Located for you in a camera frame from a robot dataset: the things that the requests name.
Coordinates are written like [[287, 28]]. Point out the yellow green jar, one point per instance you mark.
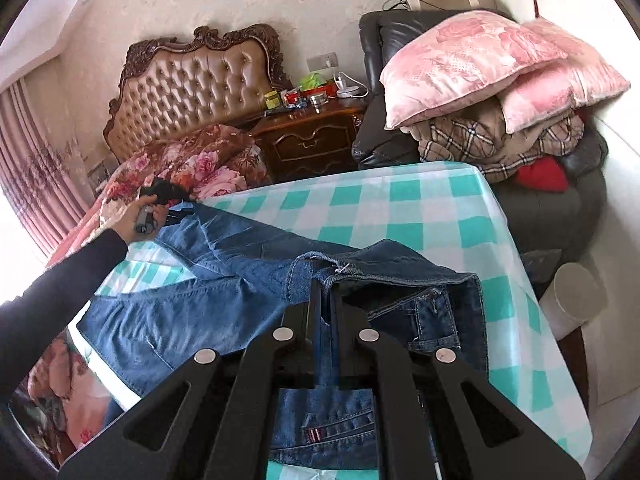
[[272, 100]]

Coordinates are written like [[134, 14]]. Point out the tufted leather carved headboard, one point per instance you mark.
[[169, 88]]

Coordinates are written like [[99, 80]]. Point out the left forearm black sleeve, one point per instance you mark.
[[30, 322]]

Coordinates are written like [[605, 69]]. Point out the white charger with cable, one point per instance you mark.
[[348, 87]]

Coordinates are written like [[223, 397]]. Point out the white cylindrical bin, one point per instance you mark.
[[572, 299]]

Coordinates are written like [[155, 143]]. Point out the floral pink quilt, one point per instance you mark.
[[70, 403]]

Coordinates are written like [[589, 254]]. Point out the wall power socket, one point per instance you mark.
[[321, 62]]

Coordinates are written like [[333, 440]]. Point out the green crumpled bag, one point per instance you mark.
[[311, 81]]

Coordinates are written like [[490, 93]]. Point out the black leather armchair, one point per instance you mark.
[[560, 225]]

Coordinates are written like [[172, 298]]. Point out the upper pink satin pillow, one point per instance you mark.
[[460, 62]]

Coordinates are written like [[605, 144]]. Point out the beige plaid blanket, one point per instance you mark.
[[477, 136]]

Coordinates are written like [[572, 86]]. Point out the pink striped curtain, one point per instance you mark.
[[37, 180]]

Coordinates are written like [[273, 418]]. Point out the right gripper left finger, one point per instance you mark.
[[298, 360]]

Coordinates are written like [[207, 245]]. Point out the dark wooden nightstand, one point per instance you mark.
[[310, 142]]

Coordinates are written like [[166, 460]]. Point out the red garment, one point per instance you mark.
[[544, 174]]

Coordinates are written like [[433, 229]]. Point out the green white checkered tablecloth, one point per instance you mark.
[[447, 213]]

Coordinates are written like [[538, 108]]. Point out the lower pink satin pillow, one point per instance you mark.
[[581, 79]]

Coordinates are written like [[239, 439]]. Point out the person's left hand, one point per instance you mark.
[[124, 226]]

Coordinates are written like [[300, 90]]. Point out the round metal tin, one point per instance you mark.
[[319, 99]]

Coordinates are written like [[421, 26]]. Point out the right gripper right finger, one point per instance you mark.
[[356, 348]]

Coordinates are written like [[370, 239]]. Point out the pink satin pillow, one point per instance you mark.
[[460, 62], [581, 79]]

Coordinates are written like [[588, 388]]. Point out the blue denim jeans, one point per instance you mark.
[[244, 274]]

